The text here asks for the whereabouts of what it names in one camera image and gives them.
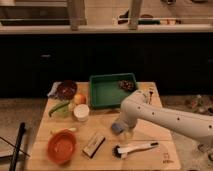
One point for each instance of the grey cloth under bowl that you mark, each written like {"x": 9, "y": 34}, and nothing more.
{"x": 53, "y": 90}

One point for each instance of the red orange bowl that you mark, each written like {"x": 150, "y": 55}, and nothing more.
{"x": 61, "y": 147}

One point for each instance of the small metal fork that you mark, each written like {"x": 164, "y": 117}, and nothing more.
{"x": 151, "y": 92}

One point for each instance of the orange round fruit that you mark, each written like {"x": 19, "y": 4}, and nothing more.
{"x": 79, "y": 99}

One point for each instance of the blue sponge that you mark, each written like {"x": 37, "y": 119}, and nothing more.
{"x": 117, "y": 128}

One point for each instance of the green plastic tray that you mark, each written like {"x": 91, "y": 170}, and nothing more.
{"x": 105, "y": 91}

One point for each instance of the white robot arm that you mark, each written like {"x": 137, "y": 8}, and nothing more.
{"x": 195, "y": 126}

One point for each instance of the wooden block eraser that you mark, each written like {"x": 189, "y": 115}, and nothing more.
{"x": 93, "y": 144}

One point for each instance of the black pole on left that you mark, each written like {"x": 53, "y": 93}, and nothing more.
{"x": 16, "y": 150}

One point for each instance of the dark brown bowl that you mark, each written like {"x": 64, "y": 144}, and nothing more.
{"x": 66, "y": 89}

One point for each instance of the white handled dish brush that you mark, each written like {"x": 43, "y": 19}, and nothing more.
{"x": 121, "y": 152}

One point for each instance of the green vegetable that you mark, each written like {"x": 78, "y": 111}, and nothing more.
{"x": 58, "y": 106}

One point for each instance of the white lidded jar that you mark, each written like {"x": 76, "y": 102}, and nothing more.
{"x": 81, "y": 112}

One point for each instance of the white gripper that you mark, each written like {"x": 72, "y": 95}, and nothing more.
{"x": 126, "y": 123}

